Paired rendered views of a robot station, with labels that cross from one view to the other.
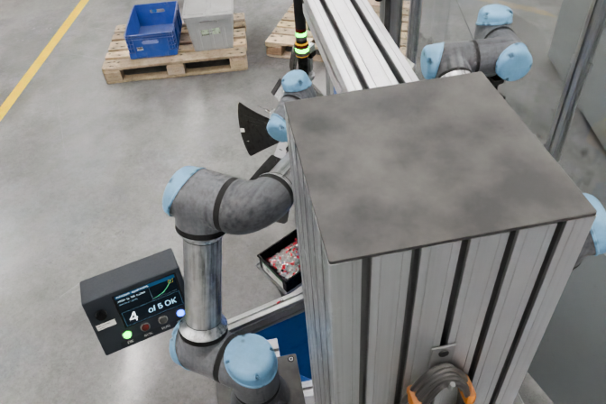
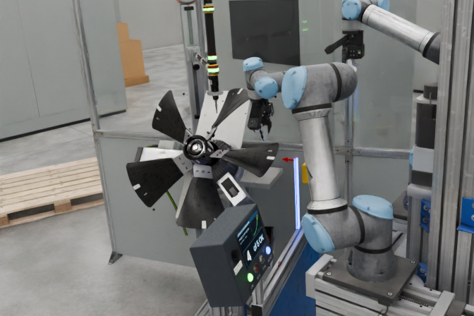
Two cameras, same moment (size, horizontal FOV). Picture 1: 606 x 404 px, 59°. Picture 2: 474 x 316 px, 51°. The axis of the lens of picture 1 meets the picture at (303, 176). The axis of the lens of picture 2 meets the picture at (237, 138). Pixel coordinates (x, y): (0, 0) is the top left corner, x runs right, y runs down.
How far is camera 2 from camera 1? 1.43 m
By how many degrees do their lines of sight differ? 45
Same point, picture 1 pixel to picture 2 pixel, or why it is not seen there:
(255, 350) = (372, 198)
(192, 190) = (314, 70)
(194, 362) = (343, 228)
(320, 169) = not seen: outside the picture
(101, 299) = (231, 238)
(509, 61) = (384, 1)
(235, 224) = (351, 81)
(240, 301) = not seen: outside the picture
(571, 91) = not seen: hidden behind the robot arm
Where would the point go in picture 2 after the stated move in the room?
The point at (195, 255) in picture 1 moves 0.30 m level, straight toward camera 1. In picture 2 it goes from (323, 126) to (437, 135)
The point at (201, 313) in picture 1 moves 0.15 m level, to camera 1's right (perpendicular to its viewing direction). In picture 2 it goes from (335, 180) to (362, 164)
